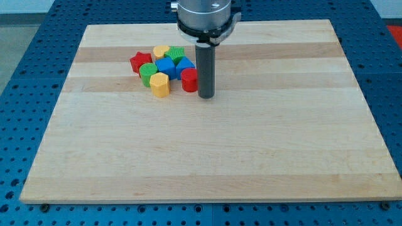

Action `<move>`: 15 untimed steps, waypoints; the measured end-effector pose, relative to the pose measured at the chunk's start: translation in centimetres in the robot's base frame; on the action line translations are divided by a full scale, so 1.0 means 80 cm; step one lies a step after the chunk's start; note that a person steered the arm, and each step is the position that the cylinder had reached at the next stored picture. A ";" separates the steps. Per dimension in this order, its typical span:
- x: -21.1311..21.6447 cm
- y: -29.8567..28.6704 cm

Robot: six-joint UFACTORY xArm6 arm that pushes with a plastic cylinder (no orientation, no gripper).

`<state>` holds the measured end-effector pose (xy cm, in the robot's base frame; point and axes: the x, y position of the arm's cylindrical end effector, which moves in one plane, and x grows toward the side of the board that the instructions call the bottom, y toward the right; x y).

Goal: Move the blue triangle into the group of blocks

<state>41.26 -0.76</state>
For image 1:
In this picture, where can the blue triangle block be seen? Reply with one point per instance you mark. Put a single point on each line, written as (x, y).
(184, 63)

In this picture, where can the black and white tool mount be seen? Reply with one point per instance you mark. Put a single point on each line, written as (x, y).
(212, 37)

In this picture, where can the yellow heart block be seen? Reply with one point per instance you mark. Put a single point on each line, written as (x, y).
(159, 51)

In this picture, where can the yellow hexagon block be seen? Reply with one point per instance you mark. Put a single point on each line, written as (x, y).
(160, 84)

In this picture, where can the light wooden board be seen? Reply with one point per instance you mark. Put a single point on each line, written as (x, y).
(288, 123)

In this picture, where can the blue cube block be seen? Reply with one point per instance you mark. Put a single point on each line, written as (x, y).
(167, 66)

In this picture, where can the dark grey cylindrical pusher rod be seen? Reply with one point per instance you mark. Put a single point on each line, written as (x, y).
(205, 61)

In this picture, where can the red cylinder block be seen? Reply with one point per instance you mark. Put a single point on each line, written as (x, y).
(189, 80)

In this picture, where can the red star block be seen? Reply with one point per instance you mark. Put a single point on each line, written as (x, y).
(139, 59)

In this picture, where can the green star block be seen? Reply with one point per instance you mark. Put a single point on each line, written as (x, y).
(176, 53)

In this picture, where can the green cylinder block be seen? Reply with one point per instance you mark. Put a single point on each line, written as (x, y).
(146, 71)

